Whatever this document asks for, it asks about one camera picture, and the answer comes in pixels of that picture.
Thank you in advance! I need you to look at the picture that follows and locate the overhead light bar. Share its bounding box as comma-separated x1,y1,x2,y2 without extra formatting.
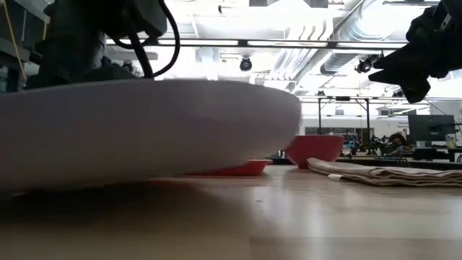
104,38,409,51

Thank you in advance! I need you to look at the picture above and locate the black computer monitor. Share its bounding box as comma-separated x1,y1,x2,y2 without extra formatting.
407,114,456,142

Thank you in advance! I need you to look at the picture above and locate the yellow cable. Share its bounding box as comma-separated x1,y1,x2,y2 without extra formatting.
1,0,28,82

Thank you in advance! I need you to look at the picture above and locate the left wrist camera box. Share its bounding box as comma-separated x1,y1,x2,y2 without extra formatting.
104,0,169,40

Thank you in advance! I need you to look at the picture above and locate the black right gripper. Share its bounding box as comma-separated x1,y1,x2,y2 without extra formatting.
367,0,462,103

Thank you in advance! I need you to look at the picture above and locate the pink plastic bowl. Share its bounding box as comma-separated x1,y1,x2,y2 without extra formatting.
284,134,346,170

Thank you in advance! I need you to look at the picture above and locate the black station frame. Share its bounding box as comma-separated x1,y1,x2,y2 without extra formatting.
299,95,430,147

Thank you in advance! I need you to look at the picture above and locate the black metal table frame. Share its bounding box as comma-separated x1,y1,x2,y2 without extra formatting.
269,155,462,170

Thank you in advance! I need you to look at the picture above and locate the person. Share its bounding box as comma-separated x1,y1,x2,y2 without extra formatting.
384,132,412,157

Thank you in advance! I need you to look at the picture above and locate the beige cloth napkin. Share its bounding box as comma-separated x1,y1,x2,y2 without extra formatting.
306,157,462,188

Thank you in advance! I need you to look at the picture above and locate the red plastic tray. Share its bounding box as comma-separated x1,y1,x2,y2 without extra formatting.
186,158,274,177

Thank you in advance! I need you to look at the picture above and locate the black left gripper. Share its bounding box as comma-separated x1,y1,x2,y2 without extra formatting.
25,0,140,90

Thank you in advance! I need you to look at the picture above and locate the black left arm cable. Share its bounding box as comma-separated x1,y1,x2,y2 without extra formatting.
111,0,181,79

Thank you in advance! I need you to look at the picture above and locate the silver ventilation duct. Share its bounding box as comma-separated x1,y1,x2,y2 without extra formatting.
319,0,409,76

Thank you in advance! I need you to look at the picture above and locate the lilac plastic plate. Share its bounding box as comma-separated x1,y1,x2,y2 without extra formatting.
0,78,302,192

